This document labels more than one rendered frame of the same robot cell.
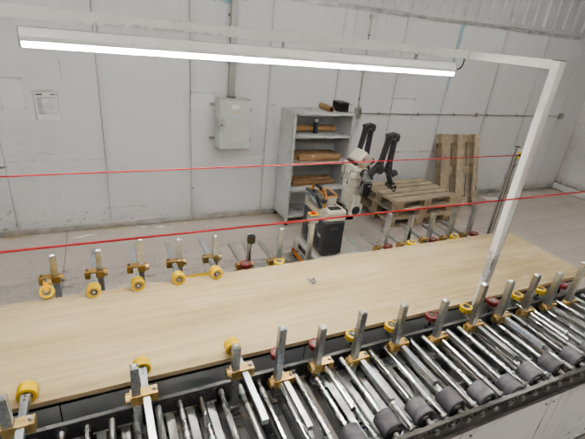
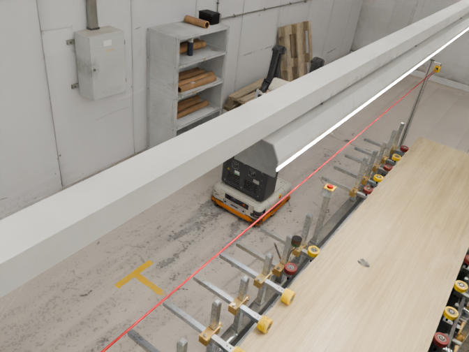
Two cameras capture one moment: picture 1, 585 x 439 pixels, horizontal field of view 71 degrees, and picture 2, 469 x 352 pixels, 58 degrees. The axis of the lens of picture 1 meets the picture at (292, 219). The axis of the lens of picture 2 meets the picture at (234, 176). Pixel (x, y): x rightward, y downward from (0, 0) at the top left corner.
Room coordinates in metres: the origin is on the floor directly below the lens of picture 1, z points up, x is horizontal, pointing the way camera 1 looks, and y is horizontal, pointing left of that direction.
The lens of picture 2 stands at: (1.13, 1.70, 2.84)
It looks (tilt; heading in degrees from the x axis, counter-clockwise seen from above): 33 degrees down; 329
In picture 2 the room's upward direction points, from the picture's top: 8 degrees clockwise
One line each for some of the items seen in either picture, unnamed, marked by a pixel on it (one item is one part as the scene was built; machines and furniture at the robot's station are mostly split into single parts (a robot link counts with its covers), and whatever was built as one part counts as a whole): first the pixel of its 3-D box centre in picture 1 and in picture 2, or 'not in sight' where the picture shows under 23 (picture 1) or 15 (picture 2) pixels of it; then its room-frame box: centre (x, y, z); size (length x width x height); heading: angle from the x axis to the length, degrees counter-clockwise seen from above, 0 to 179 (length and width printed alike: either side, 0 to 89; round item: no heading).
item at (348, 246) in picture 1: (327, 252); (252, 192); (4.25, -0.45, 0.16); 0.67 x 0.64 x 0.25; 116
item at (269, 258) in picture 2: (214, 264); (263, 282); (2.55, 0.52, 0.89); 0.04 x 0.04 x 0.48; 27
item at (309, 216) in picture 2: (279, 255); (302, 241); (2.78, 0.08, 0.89); 0.04 x 0.04 x 0.48; 27
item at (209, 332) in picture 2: (137, 267); (211, 332); (2.32, 0.99, 0.95); 0.14 x 0.06 x 0.05; 117
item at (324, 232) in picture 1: (326, 219); (252, 162); (4.21, -0.37, 0.59); 0.55 x 0.34 x 0.83; 26
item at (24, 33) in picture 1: (282, 56); (410, 54); (2.37, 0.14, 2.34); 2.40 x 0.12 x 0.08; 117
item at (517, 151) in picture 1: (504, 199); (418, 108); (3.77, -2.01, 1.20); 0.15 x 0.12 x 1.00; 117
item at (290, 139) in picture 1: (312, 165); (187, 92); (5.60, -0.20, 0.78); 0.90 x 0.45 x 1.55; 117
